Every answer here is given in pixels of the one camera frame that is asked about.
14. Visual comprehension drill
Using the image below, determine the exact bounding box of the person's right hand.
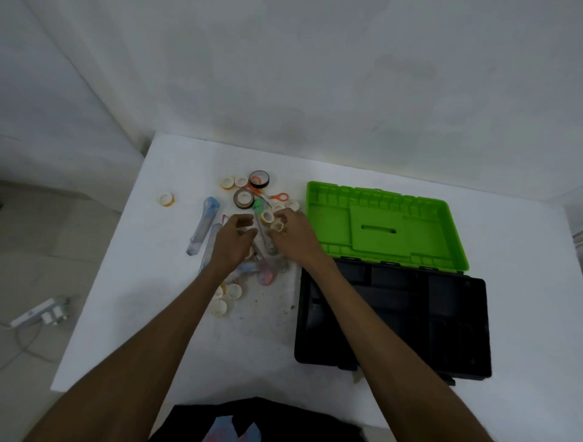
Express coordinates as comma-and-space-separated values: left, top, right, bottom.
266, 208, 340, 277

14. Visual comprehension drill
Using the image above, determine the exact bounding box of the person's left forearm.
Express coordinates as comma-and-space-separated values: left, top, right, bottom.
25, 266, 228, 442

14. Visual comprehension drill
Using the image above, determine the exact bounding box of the black toolbox tray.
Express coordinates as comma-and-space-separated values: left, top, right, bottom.
300, 259, 491, 379

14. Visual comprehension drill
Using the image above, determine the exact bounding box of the person's right forearm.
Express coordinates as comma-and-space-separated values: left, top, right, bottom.
314, 262, 495, 442

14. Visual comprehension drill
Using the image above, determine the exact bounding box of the person's black clothing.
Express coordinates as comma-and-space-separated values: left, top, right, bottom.
150, 397, 365, 442

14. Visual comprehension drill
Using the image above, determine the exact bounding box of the white plug adapter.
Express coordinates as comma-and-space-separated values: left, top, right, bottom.
41, 298, 73, 327

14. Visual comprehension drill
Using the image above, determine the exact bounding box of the black toolbox with green lid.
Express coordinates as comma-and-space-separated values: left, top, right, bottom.
293, 180, 493, 387

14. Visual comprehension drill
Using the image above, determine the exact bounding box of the pile of small tape rolls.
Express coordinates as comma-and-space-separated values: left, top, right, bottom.
209, 175, 301, 318

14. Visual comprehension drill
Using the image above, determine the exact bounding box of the white power strip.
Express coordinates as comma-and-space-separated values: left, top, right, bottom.
10, 298, 58, 328

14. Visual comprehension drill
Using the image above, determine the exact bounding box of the person's left hand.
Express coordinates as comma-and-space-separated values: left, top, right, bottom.
211, 214, 259, 279

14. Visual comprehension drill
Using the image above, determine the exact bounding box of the white power cable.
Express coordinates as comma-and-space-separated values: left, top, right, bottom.
0, 323, 58, 370

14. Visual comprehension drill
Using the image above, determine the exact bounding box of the green utility knife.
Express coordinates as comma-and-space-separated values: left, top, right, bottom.
251, 198, 279, 256

